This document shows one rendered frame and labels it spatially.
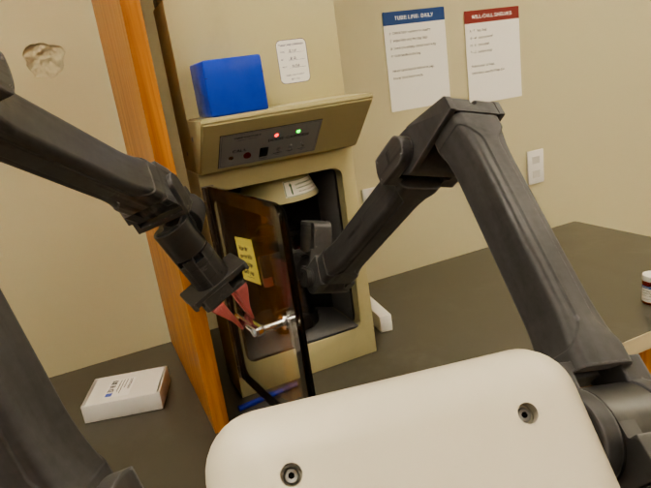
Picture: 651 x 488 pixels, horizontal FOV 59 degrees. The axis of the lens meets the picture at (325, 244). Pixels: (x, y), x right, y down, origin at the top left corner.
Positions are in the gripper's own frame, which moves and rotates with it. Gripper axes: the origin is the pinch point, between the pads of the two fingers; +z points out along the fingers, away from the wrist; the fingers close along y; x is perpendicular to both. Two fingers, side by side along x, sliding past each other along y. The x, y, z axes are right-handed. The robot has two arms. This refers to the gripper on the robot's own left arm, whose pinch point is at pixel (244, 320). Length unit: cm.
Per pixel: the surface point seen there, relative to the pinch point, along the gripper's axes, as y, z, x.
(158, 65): -29, -33, -65
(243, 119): -21.5, -22.8, -10.6
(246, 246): -8.1, -7.5, -4.5
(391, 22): -90, -8, -58
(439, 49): -100, 6, -56
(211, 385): 10.6, 13.4, -13.5
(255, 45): -35, -30, -21
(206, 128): -15.6, -25.0, -11.5
